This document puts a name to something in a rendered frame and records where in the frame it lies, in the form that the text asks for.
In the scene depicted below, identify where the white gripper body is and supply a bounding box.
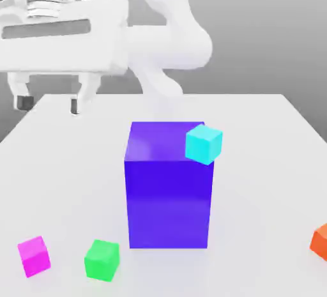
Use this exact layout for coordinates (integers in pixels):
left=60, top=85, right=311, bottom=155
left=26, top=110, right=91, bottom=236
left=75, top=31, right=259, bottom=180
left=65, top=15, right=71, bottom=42
left=0, top=0, right=129, bottom=76

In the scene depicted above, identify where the small cyan cube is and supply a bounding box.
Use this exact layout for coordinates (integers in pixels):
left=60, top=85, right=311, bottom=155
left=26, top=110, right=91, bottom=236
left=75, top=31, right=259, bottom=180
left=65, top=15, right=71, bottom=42
left=185, top=123, right=224, bottom=166

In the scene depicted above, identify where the small magenta cube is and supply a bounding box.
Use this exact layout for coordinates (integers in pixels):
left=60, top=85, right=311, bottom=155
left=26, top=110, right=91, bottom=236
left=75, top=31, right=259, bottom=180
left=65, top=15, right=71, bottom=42
left=17, top=235, right=52, bottom=279

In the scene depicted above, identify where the small green cube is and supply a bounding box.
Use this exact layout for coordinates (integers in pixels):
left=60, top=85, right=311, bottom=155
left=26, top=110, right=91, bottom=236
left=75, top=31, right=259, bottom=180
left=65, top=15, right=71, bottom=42
left=84, top=239, right=121, bottom=283

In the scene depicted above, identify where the small orange cube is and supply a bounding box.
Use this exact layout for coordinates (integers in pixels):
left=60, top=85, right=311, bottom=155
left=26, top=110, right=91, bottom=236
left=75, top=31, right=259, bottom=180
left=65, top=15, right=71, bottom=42
left=309, top=223, right=327, bottom=263

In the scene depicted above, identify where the large purple box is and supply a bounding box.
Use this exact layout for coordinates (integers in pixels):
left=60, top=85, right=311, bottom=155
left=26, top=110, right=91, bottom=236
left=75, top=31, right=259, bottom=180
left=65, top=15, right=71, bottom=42
left=123, top=121, right=215, bottom=250

